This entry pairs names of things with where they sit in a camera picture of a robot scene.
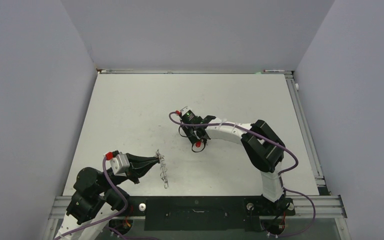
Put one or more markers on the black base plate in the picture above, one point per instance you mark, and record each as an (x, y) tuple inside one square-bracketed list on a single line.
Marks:
[(205, 213)]

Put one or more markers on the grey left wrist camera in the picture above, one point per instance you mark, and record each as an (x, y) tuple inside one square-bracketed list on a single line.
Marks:
[(119, 163)]

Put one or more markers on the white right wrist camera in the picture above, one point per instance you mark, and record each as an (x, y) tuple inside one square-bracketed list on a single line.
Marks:
[(184, 111)]

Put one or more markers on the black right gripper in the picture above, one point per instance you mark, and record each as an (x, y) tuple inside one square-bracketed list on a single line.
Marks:
[(194, 138)]

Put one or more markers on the red key tag with key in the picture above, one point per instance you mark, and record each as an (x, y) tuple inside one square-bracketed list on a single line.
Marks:
[(199, 144)]

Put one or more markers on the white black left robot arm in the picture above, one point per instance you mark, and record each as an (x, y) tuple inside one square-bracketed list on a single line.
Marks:
[(98, 197)]

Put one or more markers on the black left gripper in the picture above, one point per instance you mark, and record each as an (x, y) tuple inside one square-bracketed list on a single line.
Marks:
[(135, 160)]

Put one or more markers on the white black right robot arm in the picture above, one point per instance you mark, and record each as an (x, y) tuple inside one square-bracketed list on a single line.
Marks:
[(262, 145)]

